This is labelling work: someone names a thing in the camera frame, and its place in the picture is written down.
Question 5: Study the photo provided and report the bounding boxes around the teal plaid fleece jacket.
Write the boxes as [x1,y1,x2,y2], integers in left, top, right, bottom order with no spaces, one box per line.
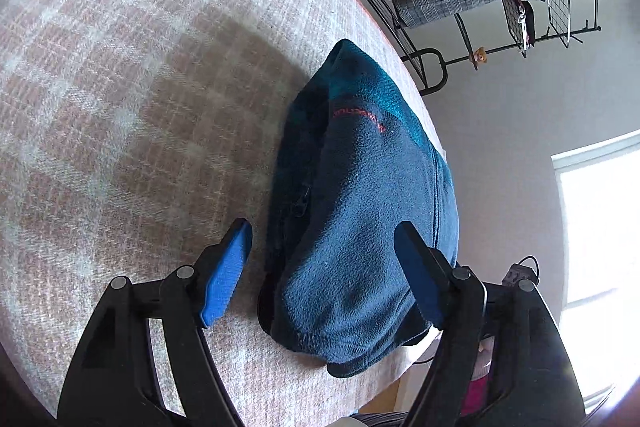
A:
[257,40,459,378]

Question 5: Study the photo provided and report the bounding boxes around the black metal clothes rack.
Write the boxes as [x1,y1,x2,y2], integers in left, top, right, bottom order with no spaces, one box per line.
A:
[364,0,602,96]

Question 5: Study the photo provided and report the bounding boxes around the folded clothes on shelf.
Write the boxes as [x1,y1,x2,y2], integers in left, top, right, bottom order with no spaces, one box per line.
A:
[512,0,536,55]

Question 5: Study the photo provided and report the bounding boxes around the right hand in white glove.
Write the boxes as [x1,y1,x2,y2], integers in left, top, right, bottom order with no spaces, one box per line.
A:
[472,336,495,381]

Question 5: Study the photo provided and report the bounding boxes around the window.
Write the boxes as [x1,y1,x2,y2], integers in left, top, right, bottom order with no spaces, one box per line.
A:
[552,131,639,411]

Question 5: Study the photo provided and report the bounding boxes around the small brown teddy bear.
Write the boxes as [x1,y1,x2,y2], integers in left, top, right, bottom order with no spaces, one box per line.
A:
[470,46,487,66]

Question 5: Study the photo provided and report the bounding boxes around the pink checked bed cover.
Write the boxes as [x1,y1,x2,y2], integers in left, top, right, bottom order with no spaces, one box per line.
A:
[1,0,434,426]

